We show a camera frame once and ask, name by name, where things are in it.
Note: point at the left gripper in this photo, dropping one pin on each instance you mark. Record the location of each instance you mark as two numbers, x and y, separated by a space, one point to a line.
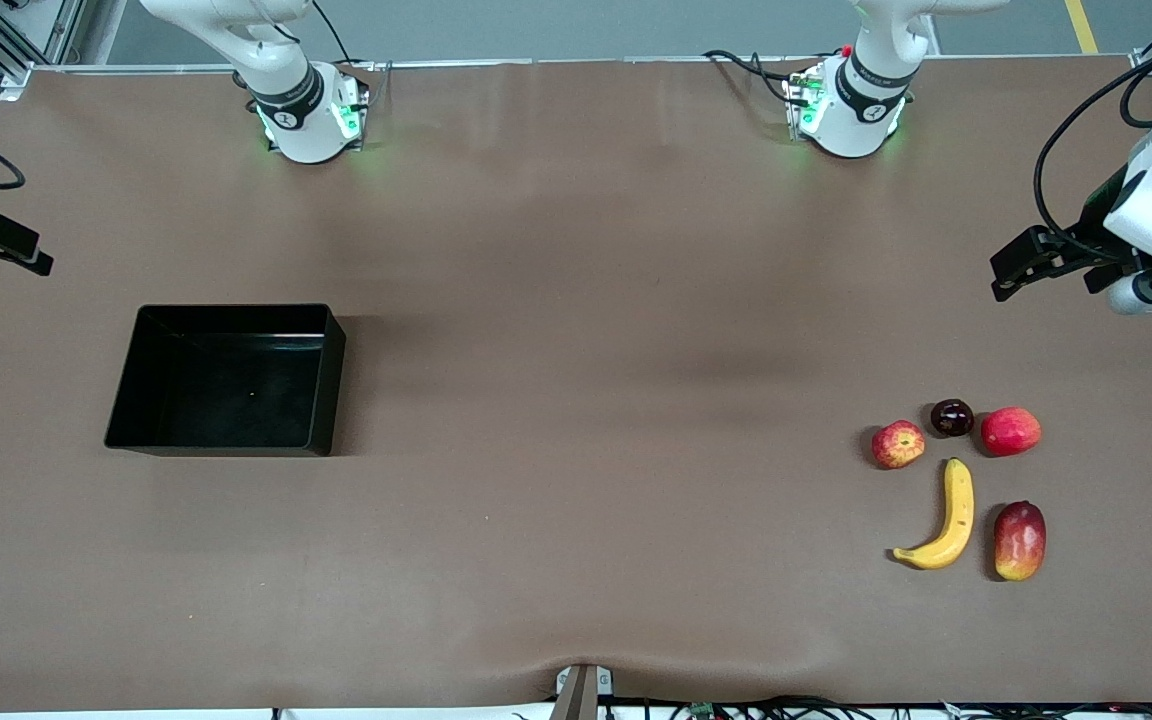
1093 243

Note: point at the plain red round fruit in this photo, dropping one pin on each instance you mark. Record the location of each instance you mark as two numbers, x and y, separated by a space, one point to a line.
1011 431

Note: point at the yellow banana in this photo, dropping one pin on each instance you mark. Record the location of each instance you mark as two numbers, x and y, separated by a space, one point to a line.
958 510

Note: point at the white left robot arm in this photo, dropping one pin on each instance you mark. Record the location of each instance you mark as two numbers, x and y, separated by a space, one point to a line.
861 110

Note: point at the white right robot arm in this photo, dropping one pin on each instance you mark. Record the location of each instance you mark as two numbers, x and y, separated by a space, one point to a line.
301 110

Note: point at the dark purple plum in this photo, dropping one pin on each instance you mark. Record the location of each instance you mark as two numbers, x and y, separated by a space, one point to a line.
951 417

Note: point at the large table cover mat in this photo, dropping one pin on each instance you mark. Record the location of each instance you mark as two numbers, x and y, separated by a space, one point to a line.
576 250

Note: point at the red yellow mango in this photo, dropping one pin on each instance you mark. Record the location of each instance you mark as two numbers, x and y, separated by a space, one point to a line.
1020 540

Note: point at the grey metal camera bracket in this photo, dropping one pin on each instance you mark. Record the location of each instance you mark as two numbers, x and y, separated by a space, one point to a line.
581 695

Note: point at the black plastic box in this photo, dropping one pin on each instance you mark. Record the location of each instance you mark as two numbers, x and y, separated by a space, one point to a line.
226 390

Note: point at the red yellow striped apple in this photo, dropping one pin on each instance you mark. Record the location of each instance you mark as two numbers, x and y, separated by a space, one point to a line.
898 444

